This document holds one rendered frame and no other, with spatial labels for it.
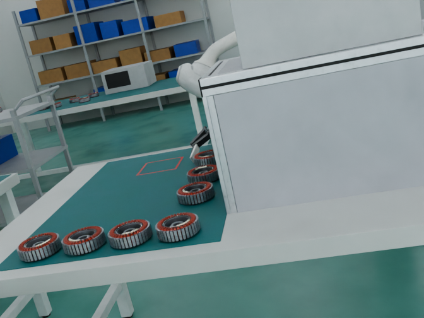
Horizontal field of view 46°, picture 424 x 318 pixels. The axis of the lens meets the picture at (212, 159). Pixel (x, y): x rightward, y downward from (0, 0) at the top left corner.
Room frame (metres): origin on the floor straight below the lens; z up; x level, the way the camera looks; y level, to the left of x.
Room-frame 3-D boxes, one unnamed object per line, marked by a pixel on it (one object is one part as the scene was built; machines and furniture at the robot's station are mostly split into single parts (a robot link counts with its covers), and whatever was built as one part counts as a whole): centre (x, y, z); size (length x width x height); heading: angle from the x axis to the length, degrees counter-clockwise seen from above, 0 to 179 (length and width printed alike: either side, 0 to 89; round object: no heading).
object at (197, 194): (1.41, 0.07, 0.77); 0.11 x 0.11 x 0.04
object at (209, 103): (1.38, -0.05, 0.91); 0.28 x 0.03 x 0.32; 170
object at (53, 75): (8.59, 2.27, 0.89); 0.42 x 0.40 x 0.21; 78
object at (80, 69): (8.50, 1.81, 0.89); 0.42 x 0.40 x 0.22; 82
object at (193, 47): (8.16, 0.01, 0.87); 0.42 x 0.36 x 0.19; 171
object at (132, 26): (8.28, 0.69, 1.38); 0.42 x 0.42 x 0.20; 78
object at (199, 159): (1.76, 0.01, 0.77); 0.11 x 0.11 x 0.04
